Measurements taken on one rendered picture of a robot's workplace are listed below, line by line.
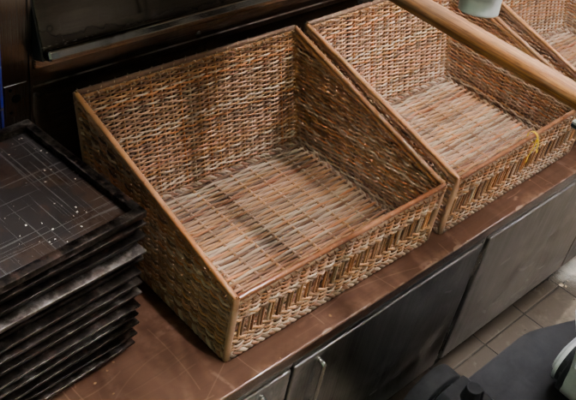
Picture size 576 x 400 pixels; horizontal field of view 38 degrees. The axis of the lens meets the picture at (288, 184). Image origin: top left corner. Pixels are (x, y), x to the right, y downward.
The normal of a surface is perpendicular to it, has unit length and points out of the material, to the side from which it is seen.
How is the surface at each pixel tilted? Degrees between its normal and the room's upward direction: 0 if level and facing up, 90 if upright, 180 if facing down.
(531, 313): 0
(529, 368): 0
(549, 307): 0
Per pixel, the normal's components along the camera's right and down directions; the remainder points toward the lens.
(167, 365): 0.16, -0.78
